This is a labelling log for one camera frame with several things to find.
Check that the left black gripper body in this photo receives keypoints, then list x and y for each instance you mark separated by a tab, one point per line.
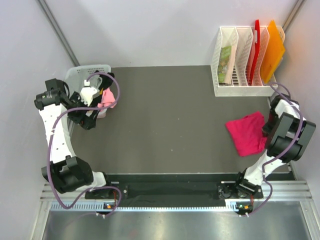
78	117

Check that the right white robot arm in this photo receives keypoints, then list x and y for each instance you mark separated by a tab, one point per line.
288	135

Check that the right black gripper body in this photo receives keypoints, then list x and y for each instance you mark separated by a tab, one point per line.
268	127

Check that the red folder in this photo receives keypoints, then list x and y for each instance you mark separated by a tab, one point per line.
254	52

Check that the aluminium frame rail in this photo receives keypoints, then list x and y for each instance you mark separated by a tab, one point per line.
182	207

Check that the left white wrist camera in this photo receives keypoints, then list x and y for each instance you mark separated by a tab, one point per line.
88	93

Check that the magenta t shirt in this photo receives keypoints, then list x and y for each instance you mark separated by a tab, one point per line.
247	134

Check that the black t shirt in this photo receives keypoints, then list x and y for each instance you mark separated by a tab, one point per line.
105	82

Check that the white laundry basket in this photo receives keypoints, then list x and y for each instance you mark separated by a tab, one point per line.
75	77

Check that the orange folder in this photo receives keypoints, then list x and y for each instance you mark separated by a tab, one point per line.
274	52

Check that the light pink t shirt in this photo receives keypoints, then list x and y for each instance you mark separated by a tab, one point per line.
107	98

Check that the white file organizer rack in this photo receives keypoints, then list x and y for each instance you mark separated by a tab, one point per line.
242	38

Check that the green book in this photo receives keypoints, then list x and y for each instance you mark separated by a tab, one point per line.
225	65

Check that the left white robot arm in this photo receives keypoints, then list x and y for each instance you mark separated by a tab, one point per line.
67	171

